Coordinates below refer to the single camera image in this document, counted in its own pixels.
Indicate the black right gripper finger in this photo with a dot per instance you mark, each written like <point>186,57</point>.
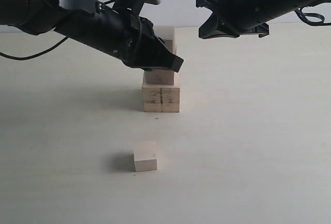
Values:
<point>213,27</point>

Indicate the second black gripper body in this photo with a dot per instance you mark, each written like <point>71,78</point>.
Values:
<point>137,31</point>

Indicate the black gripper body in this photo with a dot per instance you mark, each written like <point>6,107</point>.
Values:
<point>245,17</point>

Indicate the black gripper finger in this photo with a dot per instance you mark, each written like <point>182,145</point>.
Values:
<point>154,54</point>

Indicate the second largest wooden cube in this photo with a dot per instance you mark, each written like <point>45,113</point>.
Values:
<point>159,76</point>

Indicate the medium striped wooden cube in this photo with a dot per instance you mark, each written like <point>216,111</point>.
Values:
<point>167,35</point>

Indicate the smallest wooden cube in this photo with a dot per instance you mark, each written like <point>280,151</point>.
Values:
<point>145,156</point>

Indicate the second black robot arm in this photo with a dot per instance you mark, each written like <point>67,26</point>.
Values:
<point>114,27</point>

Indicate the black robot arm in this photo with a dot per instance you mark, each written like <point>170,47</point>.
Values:
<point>276,8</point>

